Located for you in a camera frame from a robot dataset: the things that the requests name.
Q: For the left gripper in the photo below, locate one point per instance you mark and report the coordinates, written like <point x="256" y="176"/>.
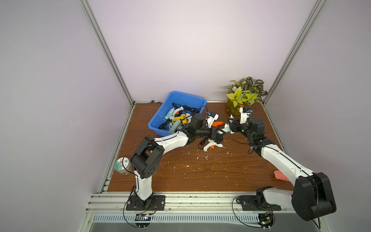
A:
<point x="212" y="132"/>

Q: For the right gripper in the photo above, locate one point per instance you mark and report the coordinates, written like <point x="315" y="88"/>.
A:
<point x="235" y="126"/>

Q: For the mint glue gun back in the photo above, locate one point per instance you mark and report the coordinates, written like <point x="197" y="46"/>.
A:
<point x="226" y="129"/>

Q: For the small white glue gun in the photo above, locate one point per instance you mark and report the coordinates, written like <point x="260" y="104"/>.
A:
<point x="212" y="144"/>

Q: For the yellow glue gun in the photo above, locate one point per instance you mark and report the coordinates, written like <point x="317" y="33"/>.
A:
<point x="182" y="118"/>

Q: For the mint glue gun with stick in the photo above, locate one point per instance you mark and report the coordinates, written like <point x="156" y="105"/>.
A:
<point x="174" y="127"/>

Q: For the white glue gun orange trigger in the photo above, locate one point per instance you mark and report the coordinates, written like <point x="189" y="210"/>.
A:
<point x="178" y="109"/>

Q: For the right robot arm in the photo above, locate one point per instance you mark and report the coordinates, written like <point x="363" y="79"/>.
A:
<point x="312" y="196"/>

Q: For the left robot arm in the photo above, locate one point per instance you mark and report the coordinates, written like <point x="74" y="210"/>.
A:
<point x="147" y="157"/>

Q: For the blue plastic storage box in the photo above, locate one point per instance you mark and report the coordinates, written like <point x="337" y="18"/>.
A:
<point x="172" y="107"/>

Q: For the potted green plant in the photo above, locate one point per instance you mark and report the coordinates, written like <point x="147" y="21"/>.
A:
<point x="244" y="92"/>

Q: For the pink plastic scoop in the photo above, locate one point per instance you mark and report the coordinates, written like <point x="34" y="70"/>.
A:
<point x="280" y="176"/>

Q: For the round tape roll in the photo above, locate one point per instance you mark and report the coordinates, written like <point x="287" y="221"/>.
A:
<point x="123" y="166"/>

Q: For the right control board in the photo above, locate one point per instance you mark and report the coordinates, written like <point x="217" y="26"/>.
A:
<point x="266" y="220"/>

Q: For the control board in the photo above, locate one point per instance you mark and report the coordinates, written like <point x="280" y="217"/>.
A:
<point x="266" y="220"/>
<point x="142" y="221"/>

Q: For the left control board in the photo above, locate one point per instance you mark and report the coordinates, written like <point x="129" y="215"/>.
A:
<point x="142" y="221"/>

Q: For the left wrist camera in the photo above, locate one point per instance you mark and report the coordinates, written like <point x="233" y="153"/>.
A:
<point x="212" y="116"/>

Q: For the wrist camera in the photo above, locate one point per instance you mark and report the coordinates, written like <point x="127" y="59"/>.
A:
<point x="212" y="116"/>
<point x="245" y="113"/>

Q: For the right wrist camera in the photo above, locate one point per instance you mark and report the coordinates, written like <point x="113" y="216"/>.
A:
<point x="245" y="113"/>

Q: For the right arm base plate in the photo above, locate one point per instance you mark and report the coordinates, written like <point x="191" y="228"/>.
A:
<point x="255" y="203"/>

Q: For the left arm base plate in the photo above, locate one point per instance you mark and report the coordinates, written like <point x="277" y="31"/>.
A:
<point x="153" y="203"/>

